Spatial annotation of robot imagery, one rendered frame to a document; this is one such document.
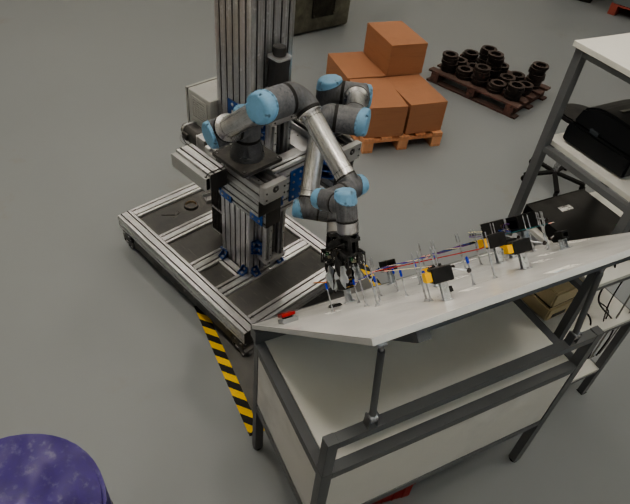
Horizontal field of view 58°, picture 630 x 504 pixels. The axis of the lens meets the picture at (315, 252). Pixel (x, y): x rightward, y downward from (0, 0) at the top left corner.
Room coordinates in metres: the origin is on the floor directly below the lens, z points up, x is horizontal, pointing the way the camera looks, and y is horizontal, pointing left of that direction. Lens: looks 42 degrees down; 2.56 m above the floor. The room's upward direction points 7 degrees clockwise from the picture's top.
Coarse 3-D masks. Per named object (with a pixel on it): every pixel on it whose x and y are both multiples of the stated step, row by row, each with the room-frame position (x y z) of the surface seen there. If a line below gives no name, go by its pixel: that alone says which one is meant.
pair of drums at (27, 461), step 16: (0, 448) 0.80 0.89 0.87; (16, 448) 0.81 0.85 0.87; (32, 448) 0.82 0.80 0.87; (48, 448) 0.82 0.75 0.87; (64, 448) 0.83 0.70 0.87; (80, 448) 0.84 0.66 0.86; (0, 464) 0.76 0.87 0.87; (16, 464) 0.76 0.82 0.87; (32, 464) 0.77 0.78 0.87; (48, 464) 0.77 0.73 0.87; (64, 464) 0.78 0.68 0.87; (80, 464) 0.78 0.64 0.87; (0, 480) 0.71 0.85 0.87; (16, 480) 0.71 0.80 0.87; (32, 480) 0.72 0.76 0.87; (48, 480) 0.72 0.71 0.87; (64, 480) 0.73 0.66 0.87; (80, 480) 0.74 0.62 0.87; (96, 480) 0.74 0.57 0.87; (0, 496) 0.66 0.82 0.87; (16, 496) 0.67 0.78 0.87; (32, 496) 0.67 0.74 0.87; (48, 496) 0.68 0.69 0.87; (64, 496) 0.68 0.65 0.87; (80, 496) 0.69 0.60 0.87; (96, 496) 0.69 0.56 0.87
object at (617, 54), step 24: (576, 48) 2.03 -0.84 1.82; (600, 48) 1.99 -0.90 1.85; (624, 48) 2.02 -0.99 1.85; (576, 72) 2.01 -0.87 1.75; (624, 72) 1.84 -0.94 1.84; (552, 120) 2.02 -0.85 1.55; (552, 144) 2.02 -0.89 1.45; (528, 168) 2.03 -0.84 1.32; (576, 168) 1.87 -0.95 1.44; (600, 168) 1.85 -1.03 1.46; (528, 192) 2.02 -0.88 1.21; (600, 192) 1.75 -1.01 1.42; (624, 192) 1.71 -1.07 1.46; (624, 216) 1.64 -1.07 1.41; (624, 264) 1.79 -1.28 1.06; (600, 288) 1.67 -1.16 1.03; (576, 312) 1.62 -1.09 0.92; (600, 312) 1.89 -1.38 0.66; (624, 312) 1.91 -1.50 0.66; (624, 336) 1.90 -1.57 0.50; (600, 360) 1.91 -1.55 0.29
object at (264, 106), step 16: (256, 96) 1.76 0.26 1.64; (272, 96) 1.77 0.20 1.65; (288, 96) 1.80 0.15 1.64; (240, 112) 1.87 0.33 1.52; (256, 112) 1.75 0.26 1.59; (272, 112) 1.73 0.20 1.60; (288, 112) 1.79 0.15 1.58; (208, 128) 1.96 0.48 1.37; (224, 128) 1.93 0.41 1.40; (240, 128) 1.88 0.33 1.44; (208, 144) 1.98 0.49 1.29; (224, 144) 1.98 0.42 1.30
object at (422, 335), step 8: (608, 264) 1.29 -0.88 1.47; (584, 272) 1.24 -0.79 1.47; (592, 272) 1.26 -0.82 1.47; (568, 280) 1.21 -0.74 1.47; (544, 288) 1.16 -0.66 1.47; (520, 296) 1.12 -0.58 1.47; (496, 304) 1.07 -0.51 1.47; (472, 312) 1.03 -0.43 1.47; (480, 312) 1.04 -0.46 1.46; (448, 320) 1.00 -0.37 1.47; (456, 320) 1.00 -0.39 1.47; (424, 328) 0.89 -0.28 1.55; (432, 328) 0.96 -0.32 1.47; (408, 336) 0.89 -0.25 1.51; (416, 336) 0.87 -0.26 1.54; (424, 336) 0.88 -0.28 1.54
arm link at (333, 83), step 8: (320, 80) 2.48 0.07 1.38; (328, 80) 2.48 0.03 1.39; (336, 80) 2.48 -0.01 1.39; (320, 88) 2.46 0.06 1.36; (328, 88) 2.44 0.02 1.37; (336, 88) 2.45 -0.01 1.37; (320, 96) 2.45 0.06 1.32; (328, 96) 2.44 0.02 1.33; (336, 96) 2.44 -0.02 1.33; (320, 104) 2.45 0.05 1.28
